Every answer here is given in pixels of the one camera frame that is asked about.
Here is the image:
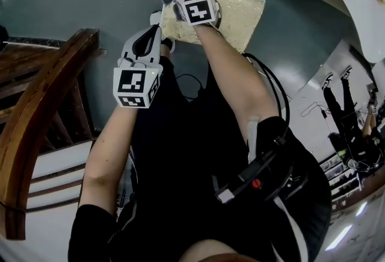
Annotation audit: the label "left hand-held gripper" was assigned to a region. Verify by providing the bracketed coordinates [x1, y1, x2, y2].
[112, 24, 164, 109]

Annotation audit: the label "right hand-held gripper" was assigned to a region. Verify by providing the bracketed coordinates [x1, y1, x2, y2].
[173, 0, 223, 28]

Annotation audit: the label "cream cushioned stool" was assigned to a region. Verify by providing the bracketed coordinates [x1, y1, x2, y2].
[161, 0, 266, 54]

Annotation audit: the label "person's right forearm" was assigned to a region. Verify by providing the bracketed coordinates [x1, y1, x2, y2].
[194, 24, 285, 147]

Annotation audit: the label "person's left forearm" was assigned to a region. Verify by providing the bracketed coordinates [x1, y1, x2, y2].
[78, 105, 139, 216]

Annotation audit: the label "person's dark trousers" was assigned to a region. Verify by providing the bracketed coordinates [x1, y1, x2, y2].
[132, 54, 250, 195]

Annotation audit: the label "brown wooden stair railing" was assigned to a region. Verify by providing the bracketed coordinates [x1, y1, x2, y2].
[0, 28, 102, 240]

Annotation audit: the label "person's black shirt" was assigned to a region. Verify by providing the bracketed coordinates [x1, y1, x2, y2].
[68, 116, 333, 262]

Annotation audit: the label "person's chin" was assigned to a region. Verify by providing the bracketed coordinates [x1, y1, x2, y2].
[180, 239, 250, 262]

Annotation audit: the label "white shelf unit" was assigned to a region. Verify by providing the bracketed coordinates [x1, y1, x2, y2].
[318, 152, 385, 195]

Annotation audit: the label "black cables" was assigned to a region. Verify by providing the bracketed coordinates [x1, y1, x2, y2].
[176, 52, 291, 141]

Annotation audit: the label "white arm strap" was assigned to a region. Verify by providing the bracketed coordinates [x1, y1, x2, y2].
[246, 116, 260, 165]

